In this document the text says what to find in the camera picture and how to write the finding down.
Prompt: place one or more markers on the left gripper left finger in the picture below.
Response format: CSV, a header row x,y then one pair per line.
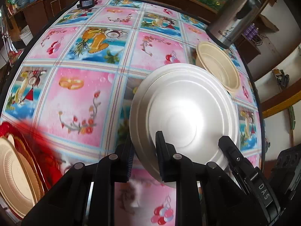
x,y
85,195

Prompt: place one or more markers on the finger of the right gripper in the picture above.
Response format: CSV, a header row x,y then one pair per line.
x,y
252,182

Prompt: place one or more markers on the small beige plastic bowl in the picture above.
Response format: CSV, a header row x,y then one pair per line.
x,y
215,61

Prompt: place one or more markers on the stainless steel thermos jug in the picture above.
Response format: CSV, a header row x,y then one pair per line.
x,y
233,18

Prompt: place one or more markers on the white plastic bucket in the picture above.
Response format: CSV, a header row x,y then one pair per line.
x,y
26,35

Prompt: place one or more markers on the white foam bowl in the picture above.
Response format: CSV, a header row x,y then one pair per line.
x,y
191,108

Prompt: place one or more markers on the small black jar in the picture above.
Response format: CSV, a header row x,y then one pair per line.
x,y
86,4

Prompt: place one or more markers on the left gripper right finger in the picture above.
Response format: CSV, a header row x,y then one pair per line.
x,y
205,194

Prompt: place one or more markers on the large red glass plate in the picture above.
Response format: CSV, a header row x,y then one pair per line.
x,y
46,162

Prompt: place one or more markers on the colourful patterned tablecloth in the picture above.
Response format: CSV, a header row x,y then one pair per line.
x,y
77,79

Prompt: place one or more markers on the purple bottles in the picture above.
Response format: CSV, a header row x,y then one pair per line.
x,y
251,32

